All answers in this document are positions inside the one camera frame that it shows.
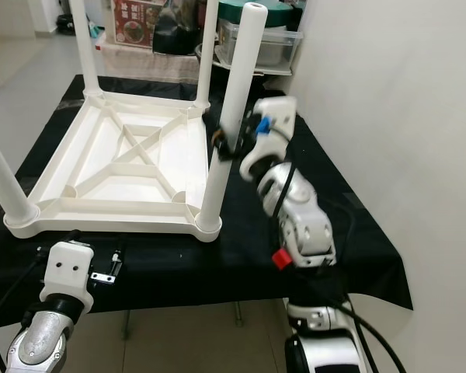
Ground white plastic children table top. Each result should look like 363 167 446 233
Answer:
2 89 223 244

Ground clear plastic storage box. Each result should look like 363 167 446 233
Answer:
217 21 304 73

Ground dark plastic bag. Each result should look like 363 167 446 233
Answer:
154 0 200 56

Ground green lidded pot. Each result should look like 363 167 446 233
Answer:
221 0 297 29

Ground orange lidded red print box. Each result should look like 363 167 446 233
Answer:
112 0 165 50

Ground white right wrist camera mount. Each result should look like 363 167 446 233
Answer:
238 95 298 181

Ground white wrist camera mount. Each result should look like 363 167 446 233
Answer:
238 95 298 181
40 240 96 316

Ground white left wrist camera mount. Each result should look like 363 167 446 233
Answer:
40 240 96 316

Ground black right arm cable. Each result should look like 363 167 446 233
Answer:
342 299 410 373
260 117 296 234

